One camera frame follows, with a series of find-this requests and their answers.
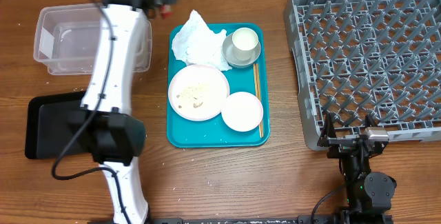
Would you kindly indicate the wooden chopstick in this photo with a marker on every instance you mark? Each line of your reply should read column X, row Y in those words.
column 258, row 95
column 255, row 89

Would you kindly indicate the clear plastic bin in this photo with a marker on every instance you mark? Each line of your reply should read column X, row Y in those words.
column 67, row 39

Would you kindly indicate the grey saucer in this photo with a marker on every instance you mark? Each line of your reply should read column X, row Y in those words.
column 228, row 54

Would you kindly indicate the right wooden chopstick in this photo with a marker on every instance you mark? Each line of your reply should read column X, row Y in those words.
column 258, row 95

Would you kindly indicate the red snack wrapper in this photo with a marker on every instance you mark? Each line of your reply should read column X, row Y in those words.
column 165, row 11

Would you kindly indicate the large white plate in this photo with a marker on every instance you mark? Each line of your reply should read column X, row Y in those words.
column 198, row 92

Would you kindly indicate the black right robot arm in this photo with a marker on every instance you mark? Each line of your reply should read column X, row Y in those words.
column 369, row 193

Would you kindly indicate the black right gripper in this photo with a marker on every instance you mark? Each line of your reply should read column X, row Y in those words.
column 340, row 146

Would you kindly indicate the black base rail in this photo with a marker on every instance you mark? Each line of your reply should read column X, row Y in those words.
column 302, row 219

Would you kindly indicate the black tray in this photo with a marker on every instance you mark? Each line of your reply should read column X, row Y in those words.
column 47, row 130

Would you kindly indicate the left wooden chopstick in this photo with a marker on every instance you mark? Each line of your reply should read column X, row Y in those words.
column 255, row 89

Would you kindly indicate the white cup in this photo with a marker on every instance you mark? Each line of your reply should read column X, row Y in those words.
column 245, row 41

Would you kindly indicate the small white bowl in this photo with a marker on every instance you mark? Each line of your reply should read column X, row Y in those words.
column 242, row 111

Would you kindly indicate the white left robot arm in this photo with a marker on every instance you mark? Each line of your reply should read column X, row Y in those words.
column 104, row 126

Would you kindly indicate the grey dishwasher rack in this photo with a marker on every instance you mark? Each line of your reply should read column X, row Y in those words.
column 359, row 58

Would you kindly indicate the teal serving tray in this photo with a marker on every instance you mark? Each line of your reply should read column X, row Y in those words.
column 184, row 133

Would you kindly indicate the white napkin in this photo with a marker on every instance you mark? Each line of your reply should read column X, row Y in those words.
column 195, row 43

